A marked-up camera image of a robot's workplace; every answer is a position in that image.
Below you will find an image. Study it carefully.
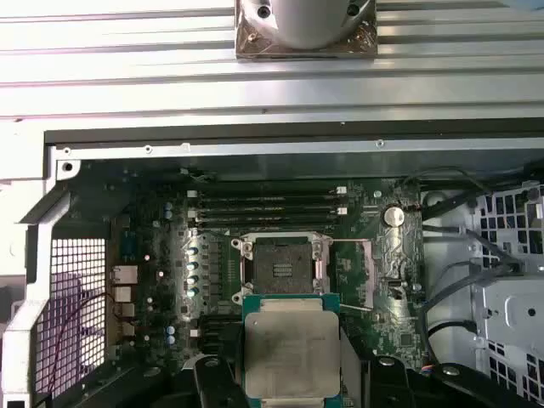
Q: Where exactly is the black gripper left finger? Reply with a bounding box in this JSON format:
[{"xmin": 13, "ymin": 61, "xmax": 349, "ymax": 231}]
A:
[{"xmin": 63, "ymin": 357, "xmax": 247, "ymax": 408}]

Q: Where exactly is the RAM slot with white clips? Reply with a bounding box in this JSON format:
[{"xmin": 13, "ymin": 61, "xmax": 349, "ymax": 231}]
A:
[
  {"xmin": 186, "ymin": 206, "xmax": 349, "ymax": 216},
  {"xmin": 186, "ymin": 187, "xmax": 349, "ymax": 198},
  {"xmin": 189, "ymin": 325, "xmax": 244, "ymax": 337}
]

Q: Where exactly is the open desktop PC case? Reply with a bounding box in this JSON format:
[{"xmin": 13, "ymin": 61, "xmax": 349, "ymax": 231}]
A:
[{"xmin": 0, "ymin": 121, "xmax": 544, "ymax": 408}]

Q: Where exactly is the thin black wire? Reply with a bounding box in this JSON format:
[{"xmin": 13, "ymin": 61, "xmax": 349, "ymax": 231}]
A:
[{"xmin": 401, "ymin": 167, "xmax": 484, "ymax": 190}]

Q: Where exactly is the thin red wire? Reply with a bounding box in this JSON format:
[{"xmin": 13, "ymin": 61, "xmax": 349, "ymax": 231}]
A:
[{"xmin": 45, "ymin": 292, "xmax": 110, "ymax": 394}]

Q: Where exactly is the silver metal drive cage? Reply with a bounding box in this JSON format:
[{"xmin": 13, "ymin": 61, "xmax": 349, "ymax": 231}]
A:
[{"xmin": 465, "ymin": 178, "xmax": 544, "ymax": 405}]

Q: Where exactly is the CPU with silver top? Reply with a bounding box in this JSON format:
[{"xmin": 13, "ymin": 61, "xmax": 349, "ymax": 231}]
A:
[{"xmin": 241, "ymin": 292, "xmax": 342, "ymax": 408}]

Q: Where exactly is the dark data cable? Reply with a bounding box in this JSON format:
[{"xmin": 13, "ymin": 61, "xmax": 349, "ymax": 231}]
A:
[
  {"xmin": 424, "ymin": 259, "xmax": 490, "ymax": 311},
  {"xmin": 422, "ymin": 318, "xmax": 479, "ymax": 375},
  {"xmin": 422, "ymin": 224, "xmax": 524, "ymax": 277}
]

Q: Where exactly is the CPU socket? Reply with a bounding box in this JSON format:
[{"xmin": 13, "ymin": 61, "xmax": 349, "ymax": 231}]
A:
[{"xmin": 230, "ymin": 231, "xmax": 335, "ymax": 305}]

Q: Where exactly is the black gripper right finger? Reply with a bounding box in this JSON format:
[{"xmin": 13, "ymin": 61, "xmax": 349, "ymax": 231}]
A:
[{"xmin": 342, "ymin": 339, "xmax": 544, "ymax": 408}]

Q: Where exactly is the green motherboard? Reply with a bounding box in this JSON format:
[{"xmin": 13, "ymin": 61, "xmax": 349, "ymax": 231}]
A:
[{"xmin": 104, "ymin": 167, "xmax": 426, "ymax": 383}]

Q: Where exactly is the round coin battery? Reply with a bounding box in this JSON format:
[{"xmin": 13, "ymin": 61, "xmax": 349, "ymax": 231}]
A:
[{"xmin": 382, "ymin": 204, "xmax": 405, "ymax": 229}]

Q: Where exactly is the square brown base plate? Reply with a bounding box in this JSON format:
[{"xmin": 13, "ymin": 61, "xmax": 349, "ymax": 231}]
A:
[{"xmin": 234, "ymin": 0, "xmax": 379, "ymax": 61}]

